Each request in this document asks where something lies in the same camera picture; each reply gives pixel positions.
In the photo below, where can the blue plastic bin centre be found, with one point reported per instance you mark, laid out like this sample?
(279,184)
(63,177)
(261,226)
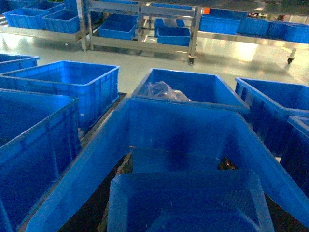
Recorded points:
(192,169)

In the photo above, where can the clear plastic bag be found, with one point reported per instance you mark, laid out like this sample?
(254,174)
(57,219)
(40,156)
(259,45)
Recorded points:
(163,91)

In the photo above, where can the blue bin with plastic bag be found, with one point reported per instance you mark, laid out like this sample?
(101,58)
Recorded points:
(206,90)

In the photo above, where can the background steel trolley rack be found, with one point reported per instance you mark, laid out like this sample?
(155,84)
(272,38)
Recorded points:
(153,26)

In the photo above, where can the blue plastic bin right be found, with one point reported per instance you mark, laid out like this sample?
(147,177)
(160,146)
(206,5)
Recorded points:
(271,103)

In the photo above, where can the blue plastic bin upper left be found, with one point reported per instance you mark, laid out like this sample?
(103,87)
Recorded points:
(95,85)

